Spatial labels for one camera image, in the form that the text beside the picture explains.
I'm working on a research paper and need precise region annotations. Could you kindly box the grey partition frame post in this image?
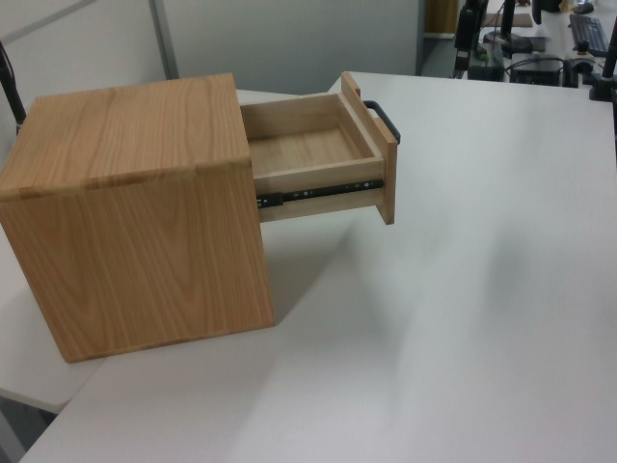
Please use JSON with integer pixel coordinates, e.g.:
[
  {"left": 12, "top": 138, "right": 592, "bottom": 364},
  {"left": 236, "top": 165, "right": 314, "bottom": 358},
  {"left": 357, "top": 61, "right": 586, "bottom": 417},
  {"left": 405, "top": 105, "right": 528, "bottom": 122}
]
[{"left": 148, "top": 0, "right": 181, "bottom": 81}]

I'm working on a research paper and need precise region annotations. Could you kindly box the black clamp mounted pole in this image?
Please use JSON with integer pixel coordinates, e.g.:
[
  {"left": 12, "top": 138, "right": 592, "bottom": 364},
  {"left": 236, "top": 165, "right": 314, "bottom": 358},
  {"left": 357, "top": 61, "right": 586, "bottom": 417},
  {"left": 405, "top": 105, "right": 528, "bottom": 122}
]
[{"left": 585, "top": 0, "right": 617, "bottom": 102}]

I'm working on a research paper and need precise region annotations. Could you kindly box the black drawer slide rail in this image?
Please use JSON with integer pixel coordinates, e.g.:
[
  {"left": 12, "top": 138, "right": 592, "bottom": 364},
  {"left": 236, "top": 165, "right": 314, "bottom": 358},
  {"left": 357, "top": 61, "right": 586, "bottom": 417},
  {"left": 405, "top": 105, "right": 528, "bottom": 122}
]
[{"left": 255, "top": 177, "right": 386, "bottom": 211}]

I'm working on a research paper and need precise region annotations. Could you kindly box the wooden drawer with slide rail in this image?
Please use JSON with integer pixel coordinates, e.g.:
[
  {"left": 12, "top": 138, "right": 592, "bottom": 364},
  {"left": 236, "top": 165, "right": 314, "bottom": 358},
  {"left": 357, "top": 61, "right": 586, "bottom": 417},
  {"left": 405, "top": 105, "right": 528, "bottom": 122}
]
[{"left": 239, "top": 71, "right": 399, "bottom": 227}]

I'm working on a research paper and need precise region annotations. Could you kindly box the light wooden drawer cabinet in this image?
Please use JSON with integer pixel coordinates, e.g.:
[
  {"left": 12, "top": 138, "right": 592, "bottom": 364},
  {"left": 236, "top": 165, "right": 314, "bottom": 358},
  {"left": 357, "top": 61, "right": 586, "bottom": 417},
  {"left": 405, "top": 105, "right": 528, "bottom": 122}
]
[{"left": 0, "top": 71, "right": 276, "bottom": 366}]

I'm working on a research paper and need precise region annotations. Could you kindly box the black computer keyboard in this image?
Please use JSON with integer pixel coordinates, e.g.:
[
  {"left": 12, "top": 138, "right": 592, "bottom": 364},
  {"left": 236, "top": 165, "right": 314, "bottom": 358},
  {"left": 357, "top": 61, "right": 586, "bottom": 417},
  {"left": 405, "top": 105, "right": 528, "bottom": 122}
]
[{"left": 568, "top": 13, "right": 611, "bottom": 57}]

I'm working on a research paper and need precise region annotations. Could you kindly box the black monitor stand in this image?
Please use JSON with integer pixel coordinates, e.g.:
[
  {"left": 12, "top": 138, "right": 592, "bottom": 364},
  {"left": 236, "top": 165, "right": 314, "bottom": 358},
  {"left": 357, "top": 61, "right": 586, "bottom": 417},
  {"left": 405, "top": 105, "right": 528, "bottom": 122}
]
[{"left": 482, "top": 0, "right": 534, "bottom": 55}]

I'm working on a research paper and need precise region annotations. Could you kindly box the black camera stand pole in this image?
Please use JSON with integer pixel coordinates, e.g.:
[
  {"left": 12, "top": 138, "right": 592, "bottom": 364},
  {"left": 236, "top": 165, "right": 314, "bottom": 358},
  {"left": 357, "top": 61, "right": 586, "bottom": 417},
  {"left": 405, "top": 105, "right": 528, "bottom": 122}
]
[{"left": 0, "top": 41, "right": 26, "bottom": 137}]

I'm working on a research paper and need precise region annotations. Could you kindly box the light wooden panel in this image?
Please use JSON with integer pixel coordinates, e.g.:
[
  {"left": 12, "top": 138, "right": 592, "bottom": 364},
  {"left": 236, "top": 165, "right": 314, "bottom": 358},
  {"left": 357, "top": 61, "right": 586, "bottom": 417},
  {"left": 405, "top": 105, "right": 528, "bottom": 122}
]
[{"left": 423, "top": 0, "right": 457, "bottom": 37}]

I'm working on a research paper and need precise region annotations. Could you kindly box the black metal drawer handle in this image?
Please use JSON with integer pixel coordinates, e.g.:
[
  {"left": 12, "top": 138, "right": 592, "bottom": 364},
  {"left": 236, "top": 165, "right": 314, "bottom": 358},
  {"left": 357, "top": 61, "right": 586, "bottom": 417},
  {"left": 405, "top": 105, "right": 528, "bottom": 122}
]
[{"left": 362, "top": 99, "right": 402, "bottom": 146}]

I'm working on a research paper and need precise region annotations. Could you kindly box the black electronics box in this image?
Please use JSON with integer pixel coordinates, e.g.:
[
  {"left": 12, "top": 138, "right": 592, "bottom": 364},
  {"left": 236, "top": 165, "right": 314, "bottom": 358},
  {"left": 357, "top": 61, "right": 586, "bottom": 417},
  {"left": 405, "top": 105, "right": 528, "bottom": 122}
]
[{"left": 509, "top": 57, "right": 566, "bottom": 88}]

